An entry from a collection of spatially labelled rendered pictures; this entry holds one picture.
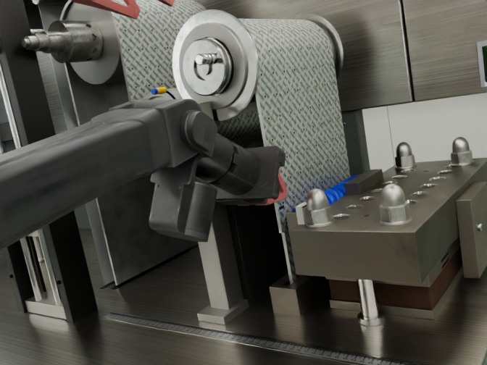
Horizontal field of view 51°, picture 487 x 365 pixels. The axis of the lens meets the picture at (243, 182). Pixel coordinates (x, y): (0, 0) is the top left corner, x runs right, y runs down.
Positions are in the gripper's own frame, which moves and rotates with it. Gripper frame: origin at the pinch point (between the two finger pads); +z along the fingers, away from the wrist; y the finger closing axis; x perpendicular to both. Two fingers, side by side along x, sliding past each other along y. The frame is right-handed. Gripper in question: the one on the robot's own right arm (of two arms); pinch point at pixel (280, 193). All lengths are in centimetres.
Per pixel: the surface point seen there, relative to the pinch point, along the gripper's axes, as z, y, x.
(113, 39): -14.2, -25.4, 22.0
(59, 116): 18, -90, 30
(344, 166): 17.7, 0.3, 9.5
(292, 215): 0.6, 2.0, -3.1
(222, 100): -9.3, -5.0, 10.6
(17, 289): -7, -47, -18
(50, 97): 15, -93, 36
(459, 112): 237, -41, 117
